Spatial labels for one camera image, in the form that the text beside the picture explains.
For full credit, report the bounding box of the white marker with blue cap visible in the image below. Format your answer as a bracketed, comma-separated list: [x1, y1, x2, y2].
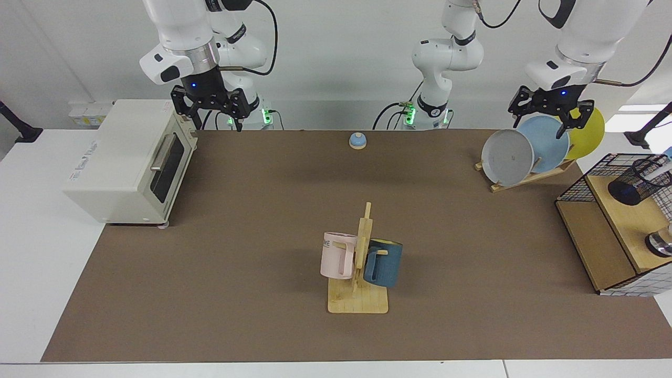
[622, 160, 671, 204]

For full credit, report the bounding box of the black mesh pen holder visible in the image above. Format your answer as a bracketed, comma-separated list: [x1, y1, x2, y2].
[607, 157, 672, 206]

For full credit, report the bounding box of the light blue plate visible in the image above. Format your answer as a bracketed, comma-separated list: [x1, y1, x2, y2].
[517, 115, 571, 174]

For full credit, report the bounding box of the yellow plate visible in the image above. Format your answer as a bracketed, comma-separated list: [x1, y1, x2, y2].
[562, 101, 605, 161]

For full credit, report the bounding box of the grey plate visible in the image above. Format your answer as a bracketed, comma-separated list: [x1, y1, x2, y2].
[481, 129, 535, 187]

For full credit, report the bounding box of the wooden plate rack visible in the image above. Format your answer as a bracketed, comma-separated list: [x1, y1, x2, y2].
[475, 157, 576, 193]

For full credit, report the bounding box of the pale toaster oven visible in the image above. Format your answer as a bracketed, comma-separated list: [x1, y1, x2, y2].
[62, 99, 199, 227]

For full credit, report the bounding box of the glass lid with metal knob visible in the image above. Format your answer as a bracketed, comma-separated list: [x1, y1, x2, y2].
[645, 225, 672, 258]

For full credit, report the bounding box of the pink cup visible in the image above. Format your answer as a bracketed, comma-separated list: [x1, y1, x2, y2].
[320, 232, 359, 280]

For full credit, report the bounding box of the brown table cloth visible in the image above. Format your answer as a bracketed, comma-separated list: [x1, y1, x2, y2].
[41, 129, 672, 363]

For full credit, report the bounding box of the teal cup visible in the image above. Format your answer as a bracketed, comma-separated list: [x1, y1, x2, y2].
[363, 239, 404, 288]

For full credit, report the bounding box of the wooden cup stand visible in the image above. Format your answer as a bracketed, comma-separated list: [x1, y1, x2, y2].
[328, 202, 390, 314]

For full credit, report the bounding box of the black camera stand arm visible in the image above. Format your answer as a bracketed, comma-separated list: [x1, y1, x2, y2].
[0, 101, 44, 144]
[624, 102, 672, 150]

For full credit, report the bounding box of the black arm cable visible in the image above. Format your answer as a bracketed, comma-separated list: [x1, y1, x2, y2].
[596, 37, 672, 88]
[218, 0, 278, 77]

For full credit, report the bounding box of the white wall socket strip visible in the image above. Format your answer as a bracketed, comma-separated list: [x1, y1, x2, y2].
[68, 101, 115, 128]

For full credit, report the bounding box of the wire basket with wooden floor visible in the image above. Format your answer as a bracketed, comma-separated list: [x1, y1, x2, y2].
[555, 153, 672, 297]

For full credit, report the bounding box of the black base cable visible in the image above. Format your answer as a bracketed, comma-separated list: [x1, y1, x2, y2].
[373, 101, 421, 130]

